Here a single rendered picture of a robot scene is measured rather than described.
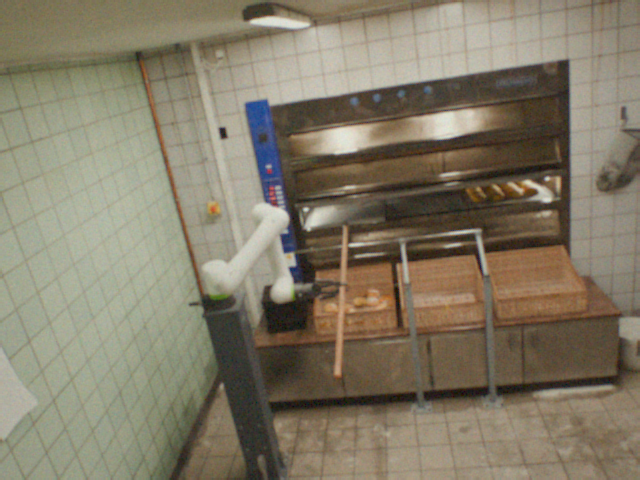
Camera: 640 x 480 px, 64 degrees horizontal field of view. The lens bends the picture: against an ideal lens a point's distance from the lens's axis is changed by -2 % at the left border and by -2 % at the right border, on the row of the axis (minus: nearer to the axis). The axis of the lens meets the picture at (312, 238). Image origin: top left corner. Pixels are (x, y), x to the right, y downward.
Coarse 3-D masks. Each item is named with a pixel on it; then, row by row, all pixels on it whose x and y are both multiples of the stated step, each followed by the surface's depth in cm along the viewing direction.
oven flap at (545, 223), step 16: (432, 224) 374; (448, 224) 372; (464, 224) 371; (480, 224) 369; (496, 224) 367; (512, 224) 365; (528, 224) 364; (544, 224) 362; (320, 240) 387; (336, 240) 385; (352, 240) 383; (368, 240) 382; (416, 240) 376; (432, 240) 374; (448, 240) 373; (464, 240) 371; (496, 240) 365; (320, 256) 387; (336, 256) 386; (352, 256) 382; (368, 256) 380
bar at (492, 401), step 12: (384, 240) 340; (396, 240) 338; (408, 240) 337; (480, 240) 329; (300, 252) 349; (312, 252) 348; (480, 252) 326; (408, 288) 325; (408, 300) 328; (408, 312) 331; (492, 324) 328; (492, 336) 331; (492, 348) 334; (492, 360) 337; (492, 372) 340; (420, 384) 349; (492, 384) 343; (420, 396) 353; (492, 396) 347; (420, 408) 356; (492, 408) 344
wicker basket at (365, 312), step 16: (320, 272) 391; (336, 272) 390; (352, 272) 389; (368, 272) 387; (384, 272) 385; (336, 288) 391; (352, 288) 390; (368, 288) 388; (384, 288) 386; (320, 304) 386; (336, 304) 392; (352, 304) 390; (320, 320) 354; (336, 320) 353; (352, 320) 352; (368, 320) 351; (384, 320) 361
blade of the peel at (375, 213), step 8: (352, 208) 411; (360, 208) 407; (368, 208) 404; (376, 208) 401; (312, 216) 408; (320, 216) 405; (328, 216) 402; (336, 216) 399; (344, 216) 396; (352, 216) 393; (360, 216) 390; (368, 216) 387; (376, 216) 384; (312, 224) 392; (320, 224) 389; (328, 224) 380; (336, 224) 379
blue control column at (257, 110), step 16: (256, 112) 352; (256, 128) 356; (272, 128) 355; (256, 144) 360; (272, 144) 359; (256, 160) 365; (272, 160) 363; (272, 176) 368; (288, 208) 375; (288, 240) 384
